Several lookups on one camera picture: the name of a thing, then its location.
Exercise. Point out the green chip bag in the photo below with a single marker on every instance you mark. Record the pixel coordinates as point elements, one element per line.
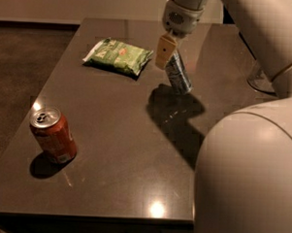
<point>118,56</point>

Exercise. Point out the silver blue redbull can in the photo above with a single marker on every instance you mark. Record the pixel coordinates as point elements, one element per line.
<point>177,75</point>

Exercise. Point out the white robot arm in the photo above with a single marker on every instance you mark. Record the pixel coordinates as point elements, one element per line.
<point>243,174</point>

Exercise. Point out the clear glass jar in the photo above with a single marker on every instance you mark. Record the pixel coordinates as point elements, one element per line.
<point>259,81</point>

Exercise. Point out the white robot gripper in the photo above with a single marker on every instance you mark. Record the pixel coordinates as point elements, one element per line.
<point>181,20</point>

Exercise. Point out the orange soda can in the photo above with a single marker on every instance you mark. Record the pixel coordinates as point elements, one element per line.
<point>51,131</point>

